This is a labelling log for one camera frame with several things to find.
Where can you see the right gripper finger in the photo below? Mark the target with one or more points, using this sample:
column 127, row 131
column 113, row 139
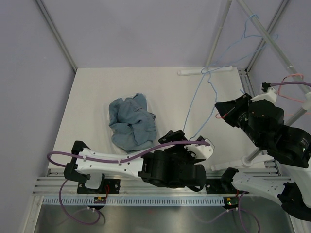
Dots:
column 226, row 114
column 225, row 107

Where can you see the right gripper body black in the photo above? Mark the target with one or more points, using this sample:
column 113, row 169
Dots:
column 238, row 116

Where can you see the blue wire hanger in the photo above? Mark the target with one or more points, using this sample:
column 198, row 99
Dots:
column 243, row 37
column 201, row 106

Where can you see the blue wire hanger front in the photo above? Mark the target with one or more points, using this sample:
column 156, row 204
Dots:
column 243, row 37

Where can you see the denim skirt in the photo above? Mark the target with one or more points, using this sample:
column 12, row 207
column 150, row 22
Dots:
column 133, row 121

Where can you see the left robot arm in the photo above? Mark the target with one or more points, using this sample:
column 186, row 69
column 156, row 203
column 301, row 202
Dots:
column 174, row 163

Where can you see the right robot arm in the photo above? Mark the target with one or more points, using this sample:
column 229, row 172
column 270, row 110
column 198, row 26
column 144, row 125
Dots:
column 263, row 123

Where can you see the metal clothes rack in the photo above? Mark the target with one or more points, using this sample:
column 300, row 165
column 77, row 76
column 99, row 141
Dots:
column 200, row 23

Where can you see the white plastic basket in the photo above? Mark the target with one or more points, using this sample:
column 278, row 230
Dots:
column 116, row 114

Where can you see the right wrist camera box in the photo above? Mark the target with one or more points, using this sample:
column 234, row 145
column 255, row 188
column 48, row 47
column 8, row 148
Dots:
column 268, row 93

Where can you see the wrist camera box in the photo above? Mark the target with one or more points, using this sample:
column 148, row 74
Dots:
column 268, row 93
column 201, row 151

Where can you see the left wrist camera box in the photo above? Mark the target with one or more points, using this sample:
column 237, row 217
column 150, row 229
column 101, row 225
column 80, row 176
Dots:
column 201, row 151

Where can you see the slotted cable duct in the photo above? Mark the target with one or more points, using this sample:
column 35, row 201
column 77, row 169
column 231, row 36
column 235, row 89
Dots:
column 134, row 201

